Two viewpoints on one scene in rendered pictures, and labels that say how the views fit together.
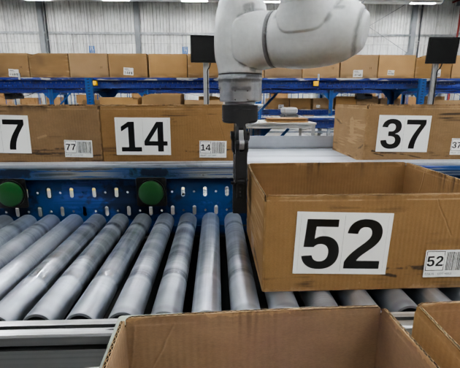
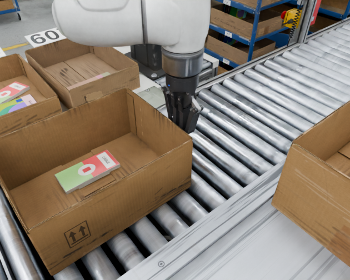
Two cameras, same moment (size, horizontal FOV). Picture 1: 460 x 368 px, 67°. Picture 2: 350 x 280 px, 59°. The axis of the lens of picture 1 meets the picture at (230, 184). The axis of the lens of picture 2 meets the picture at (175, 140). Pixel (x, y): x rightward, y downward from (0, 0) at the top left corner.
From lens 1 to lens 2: 1.34 m
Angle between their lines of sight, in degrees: 115
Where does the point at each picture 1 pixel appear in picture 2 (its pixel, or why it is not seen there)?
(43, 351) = not seen: hidden behind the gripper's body
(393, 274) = (64, 156)
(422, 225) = (41, 139)
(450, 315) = (45, 103)
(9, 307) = (217, 87)
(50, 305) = (205, 93)
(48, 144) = not seen: outside the picture
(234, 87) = not seen: hidden behind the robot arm
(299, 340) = (95, 90)
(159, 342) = (130, 74)
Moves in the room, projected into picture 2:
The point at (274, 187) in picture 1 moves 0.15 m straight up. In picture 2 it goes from (170, 169) to (169, 118)
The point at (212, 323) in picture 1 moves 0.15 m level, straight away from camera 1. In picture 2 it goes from (117, 74) to (141, 92)
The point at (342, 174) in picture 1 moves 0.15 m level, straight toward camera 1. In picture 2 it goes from (108, 196) to (98, 148)
